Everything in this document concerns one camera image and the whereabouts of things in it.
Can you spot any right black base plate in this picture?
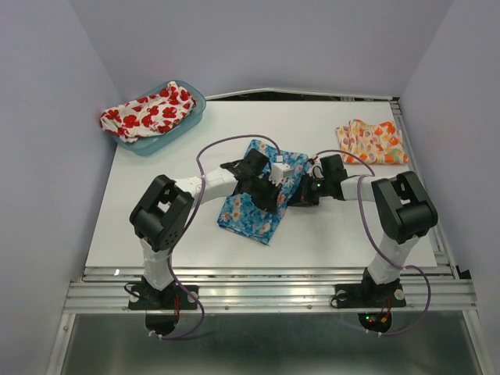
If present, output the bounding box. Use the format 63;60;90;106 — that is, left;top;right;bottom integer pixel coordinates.
330;283;407;310

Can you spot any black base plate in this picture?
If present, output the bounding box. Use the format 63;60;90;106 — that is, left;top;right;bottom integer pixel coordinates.
123;280;198;311
330;283;407;310

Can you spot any blue floral skirt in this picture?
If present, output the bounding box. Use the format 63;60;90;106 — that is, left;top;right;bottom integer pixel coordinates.
217;151;309;245

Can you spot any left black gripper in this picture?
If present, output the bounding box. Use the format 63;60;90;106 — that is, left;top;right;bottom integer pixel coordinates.
247;174;283;215

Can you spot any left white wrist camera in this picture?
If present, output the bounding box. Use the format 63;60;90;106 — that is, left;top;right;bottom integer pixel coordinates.
269;161;294;185

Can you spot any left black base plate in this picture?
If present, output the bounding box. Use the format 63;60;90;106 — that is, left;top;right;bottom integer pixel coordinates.
123;280;198;311

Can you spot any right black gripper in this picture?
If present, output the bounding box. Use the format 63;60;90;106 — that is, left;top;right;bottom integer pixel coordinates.
286;172;331;206

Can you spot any red poppy white skirt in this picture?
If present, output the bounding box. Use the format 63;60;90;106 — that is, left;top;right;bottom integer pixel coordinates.
100;81;197;144

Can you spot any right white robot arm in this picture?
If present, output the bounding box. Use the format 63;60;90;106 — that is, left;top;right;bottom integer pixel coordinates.
288;155;438;308

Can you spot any teal plastic bin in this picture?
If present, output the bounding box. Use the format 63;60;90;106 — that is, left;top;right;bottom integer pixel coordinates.
106;80;206;156

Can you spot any aluminium right side rail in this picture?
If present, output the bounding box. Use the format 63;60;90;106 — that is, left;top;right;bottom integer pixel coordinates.
388;97;477;282

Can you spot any orange floral folded skirt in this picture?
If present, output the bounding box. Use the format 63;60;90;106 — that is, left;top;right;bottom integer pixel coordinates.
335;119;409;165

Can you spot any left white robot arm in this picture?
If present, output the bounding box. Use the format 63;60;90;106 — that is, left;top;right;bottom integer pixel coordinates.
125;149;293;308

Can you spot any aluminium front rail frame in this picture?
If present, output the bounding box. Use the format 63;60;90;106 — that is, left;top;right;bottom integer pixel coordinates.
46;264;495;374

